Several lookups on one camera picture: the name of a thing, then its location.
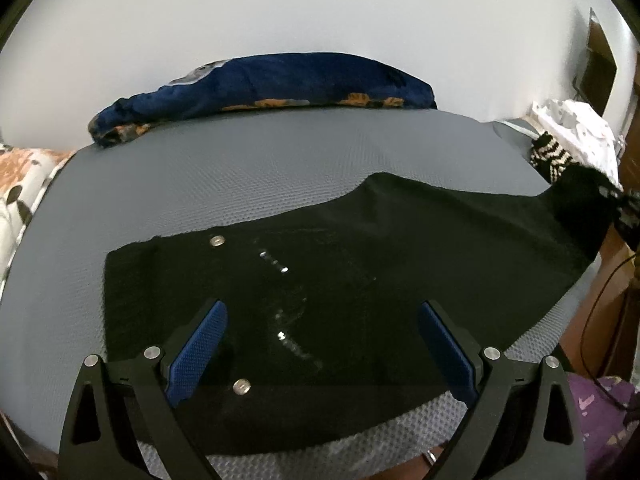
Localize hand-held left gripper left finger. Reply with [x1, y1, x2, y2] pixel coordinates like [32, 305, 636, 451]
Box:
[59, 297, 228, 480]

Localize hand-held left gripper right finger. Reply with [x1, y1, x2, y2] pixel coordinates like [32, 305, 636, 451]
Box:
[420, 300, 587, 480]

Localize black pants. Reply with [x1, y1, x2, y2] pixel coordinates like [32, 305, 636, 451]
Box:
[102, 165, 626, 456]

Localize brown wooden cabinet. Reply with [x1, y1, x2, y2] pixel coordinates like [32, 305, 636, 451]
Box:
[560, 225, 640, 381]

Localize purple printed cloth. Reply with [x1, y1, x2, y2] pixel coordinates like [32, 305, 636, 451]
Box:
[565, 372, 640, 480]

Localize grey mesh mat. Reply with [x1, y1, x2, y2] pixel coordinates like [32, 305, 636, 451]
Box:
[0, 107, 601, 476]

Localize black white striped cloth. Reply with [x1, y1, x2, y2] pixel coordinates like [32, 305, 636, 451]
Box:
[529, 131, 576, 181]

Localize white floral pillow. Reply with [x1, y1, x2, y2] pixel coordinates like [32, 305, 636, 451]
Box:
[0, 142, 76, 286]

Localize white crumpled cloth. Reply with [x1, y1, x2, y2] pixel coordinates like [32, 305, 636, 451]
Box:
[530, 99, 623, 188]

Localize blue printed blanket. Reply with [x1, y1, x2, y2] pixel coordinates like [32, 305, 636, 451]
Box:
[87, 52, 438, 148]

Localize black cable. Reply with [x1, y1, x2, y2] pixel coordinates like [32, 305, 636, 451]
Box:
[580, 252, 640, 411]

